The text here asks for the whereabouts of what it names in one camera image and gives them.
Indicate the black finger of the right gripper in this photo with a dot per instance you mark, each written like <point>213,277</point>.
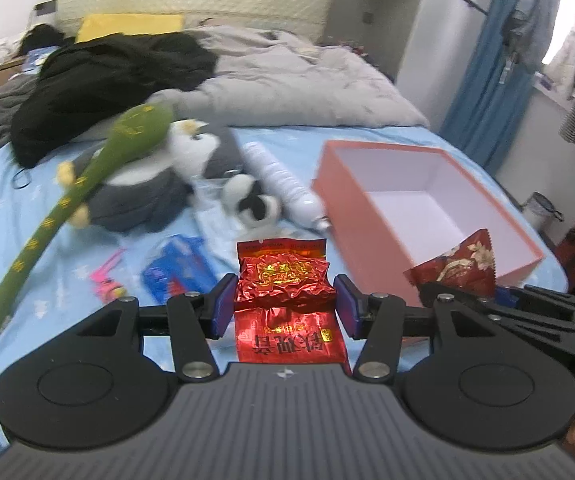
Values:
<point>541,316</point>

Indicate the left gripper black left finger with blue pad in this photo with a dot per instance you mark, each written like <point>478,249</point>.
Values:
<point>189,321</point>

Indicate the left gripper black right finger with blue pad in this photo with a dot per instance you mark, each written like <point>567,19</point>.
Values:
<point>381,321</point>

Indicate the red foil tea packet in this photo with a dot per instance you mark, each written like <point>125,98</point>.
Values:
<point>284,281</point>

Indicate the dark red floral snack packet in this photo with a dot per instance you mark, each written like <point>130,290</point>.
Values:
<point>470,266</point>

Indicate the grey white penguin plush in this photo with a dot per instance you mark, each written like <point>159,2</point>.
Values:
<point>153,190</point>

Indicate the blue plastic packet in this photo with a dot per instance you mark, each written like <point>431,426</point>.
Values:
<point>178,265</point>

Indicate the pink small toy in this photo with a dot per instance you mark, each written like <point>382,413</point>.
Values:
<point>105,287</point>

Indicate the red flat tea bag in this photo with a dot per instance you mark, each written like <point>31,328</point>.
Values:
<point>284,335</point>

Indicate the pink cardboard box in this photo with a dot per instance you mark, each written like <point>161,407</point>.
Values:
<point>393,207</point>

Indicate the white trash bin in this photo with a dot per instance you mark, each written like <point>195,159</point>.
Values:
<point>540,212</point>

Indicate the small panda plush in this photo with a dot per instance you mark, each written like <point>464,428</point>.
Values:
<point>244,198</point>

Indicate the white spray bottle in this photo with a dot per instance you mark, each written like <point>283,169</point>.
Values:
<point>301,205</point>

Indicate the green snake plush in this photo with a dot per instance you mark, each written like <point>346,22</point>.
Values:
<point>135,133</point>

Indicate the blue curtain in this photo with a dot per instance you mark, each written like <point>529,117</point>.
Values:
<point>483,119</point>

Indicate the light blue bed sheet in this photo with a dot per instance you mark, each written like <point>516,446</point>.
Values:
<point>59,293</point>

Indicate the grey duvet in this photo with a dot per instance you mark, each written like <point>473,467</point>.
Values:
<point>271,78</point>

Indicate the black coat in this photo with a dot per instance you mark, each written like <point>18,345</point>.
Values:
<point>85,83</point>

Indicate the yellow pillow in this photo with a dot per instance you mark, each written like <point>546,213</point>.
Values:
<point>96,26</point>

